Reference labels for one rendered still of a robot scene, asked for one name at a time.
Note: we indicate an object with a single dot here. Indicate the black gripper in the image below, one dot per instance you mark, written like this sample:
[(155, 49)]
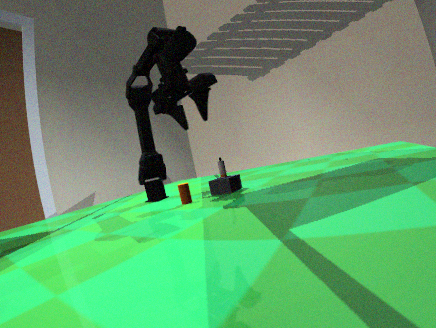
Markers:
[(198, 85)]

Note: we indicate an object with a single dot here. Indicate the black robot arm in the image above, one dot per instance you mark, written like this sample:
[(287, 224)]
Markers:
[(166, 48)]

